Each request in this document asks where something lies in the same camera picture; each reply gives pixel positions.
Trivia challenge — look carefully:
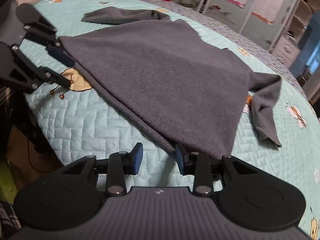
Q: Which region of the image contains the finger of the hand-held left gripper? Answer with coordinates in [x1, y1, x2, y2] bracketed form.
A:
[7, 45, 70, 95]
[24, 17, 75, 66]

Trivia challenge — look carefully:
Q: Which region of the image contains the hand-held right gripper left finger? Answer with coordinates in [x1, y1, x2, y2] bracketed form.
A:
[60, 142, 144, 197]

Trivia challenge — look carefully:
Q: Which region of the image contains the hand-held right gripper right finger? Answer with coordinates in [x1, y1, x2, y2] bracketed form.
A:
[175, 144, 260, 197]

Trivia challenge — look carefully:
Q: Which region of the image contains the grey sweater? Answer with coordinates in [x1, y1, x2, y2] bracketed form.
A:
[59, 6, 283, 159]

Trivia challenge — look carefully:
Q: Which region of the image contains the mint quilted bee bedspread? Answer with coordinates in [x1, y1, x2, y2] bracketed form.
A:
[19, 0, 320, 240]

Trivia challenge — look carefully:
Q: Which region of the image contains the purple floral bed sheet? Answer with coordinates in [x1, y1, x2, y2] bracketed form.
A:
[147, 0, 307, 98]

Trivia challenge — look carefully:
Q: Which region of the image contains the white drawer cabinet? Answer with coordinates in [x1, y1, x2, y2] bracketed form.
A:
[271, 35, 302, 68]

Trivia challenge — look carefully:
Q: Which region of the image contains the sliding door wardrobe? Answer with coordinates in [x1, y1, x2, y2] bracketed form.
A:
[175, 0, 307, 53]

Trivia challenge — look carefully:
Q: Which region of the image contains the orange bordered paper chart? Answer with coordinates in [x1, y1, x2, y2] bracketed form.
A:
[251, 0, 285, 25]

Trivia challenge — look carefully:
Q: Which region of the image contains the white corner shelf unit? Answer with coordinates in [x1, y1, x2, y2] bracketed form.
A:
[287, 0, 315, 45]

